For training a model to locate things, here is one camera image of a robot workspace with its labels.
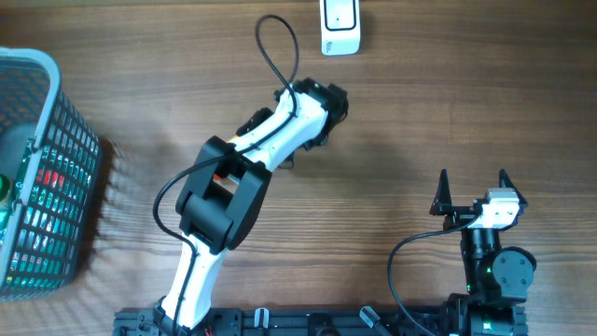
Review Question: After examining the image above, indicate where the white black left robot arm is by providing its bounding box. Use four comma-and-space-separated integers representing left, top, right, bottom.
153, 78, 349, 335

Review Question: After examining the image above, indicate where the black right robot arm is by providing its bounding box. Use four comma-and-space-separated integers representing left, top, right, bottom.
430, 170, 537, 336

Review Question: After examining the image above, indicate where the white barcode scanner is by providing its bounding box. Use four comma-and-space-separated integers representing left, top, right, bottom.
319, 0, 361, 56

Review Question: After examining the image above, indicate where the grey plastic mesh basket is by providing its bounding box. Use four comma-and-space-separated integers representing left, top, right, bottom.
1, 48, 103, 301

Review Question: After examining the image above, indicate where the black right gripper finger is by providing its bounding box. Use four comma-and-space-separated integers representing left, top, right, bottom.
429, 169, 452, 216
498, 169, 528, 208

